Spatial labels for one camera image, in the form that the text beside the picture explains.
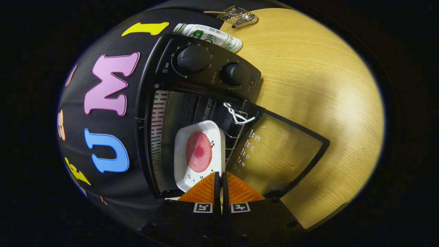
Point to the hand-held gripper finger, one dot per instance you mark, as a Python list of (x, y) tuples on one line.
[(224, 195), (217, 195)]

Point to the white square plate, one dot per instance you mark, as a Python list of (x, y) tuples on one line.
[(181, 171)]

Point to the pink ham slice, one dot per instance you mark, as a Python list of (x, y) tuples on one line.
[(199, 151)]

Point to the black toaster oven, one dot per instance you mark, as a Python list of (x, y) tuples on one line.
[(219, 51)]

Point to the red cloth clip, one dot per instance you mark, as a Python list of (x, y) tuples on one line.
[(103, 200)]

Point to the white bottle green label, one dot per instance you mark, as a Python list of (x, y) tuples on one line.
[(209, 36)]

